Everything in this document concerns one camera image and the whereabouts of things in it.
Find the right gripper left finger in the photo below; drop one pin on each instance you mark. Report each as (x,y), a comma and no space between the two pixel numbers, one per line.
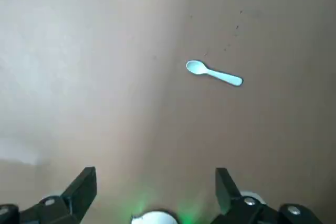
(52,213)

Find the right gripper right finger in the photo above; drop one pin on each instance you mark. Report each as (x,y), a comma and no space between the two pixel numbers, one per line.
(262,214)

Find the small pale plastic spoon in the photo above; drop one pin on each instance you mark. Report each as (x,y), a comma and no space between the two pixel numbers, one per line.
(199,68)

